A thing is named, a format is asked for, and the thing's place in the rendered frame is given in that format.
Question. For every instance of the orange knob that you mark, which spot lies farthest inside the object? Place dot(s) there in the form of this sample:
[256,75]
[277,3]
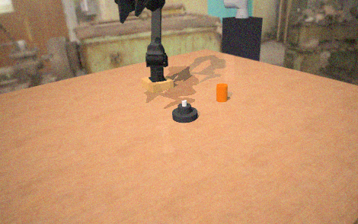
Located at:
[222,92]

